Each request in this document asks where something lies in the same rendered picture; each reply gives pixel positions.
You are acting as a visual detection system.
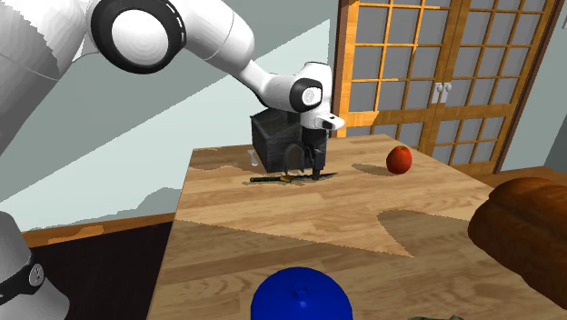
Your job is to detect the brown bread loaf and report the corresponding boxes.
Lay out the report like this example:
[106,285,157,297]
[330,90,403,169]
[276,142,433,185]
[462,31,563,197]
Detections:
[467,176,567,310]

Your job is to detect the wooden lattice double door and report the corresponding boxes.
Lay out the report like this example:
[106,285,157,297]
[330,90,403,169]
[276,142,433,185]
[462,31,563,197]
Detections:
[331,0,564,176]

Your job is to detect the dark grey house model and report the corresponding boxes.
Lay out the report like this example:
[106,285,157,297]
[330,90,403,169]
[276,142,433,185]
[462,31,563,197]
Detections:
[250,107,312,175]

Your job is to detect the red apple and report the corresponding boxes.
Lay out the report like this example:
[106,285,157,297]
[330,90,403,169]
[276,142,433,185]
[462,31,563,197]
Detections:
[385,145,413,175]

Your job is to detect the blue round lidded pot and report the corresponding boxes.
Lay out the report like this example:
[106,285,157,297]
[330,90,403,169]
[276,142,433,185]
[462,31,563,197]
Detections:
[250,265,354,320]

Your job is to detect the dark sword with gold guard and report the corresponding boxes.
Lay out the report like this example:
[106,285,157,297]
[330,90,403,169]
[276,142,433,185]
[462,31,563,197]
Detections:
[248,172,340,185]

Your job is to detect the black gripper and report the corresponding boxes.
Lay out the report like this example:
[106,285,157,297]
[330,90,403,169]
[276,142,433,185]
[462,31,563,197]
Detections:
[301,126,329,181]

